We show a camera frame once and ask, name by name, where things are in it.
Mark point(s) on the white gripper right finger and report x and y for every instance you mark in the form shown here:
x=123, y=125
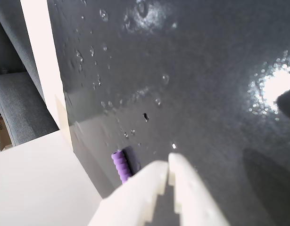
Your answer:
x=192, y=197

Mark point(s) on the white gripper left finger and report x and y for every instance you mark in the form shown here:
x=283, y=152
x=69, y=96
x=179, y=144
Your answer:
x=133, y=202

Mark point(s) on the purple ribbed foam pen grip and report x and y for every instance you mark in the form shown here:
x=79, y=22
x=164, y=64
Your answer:
x=121, y=166

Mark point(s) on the dark grey glossy table mat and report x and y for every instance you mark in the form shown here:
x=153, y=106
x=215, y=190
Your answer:
x=182, y=70

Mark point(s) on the brown cardboard box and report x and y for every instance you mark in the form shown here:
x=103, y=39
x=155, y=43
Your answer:
x=2, y=134

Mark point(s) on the grey fabric sofa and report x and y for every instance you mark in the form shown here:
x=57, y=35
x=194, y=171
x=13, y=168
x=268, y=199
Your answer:
x=15, y=99

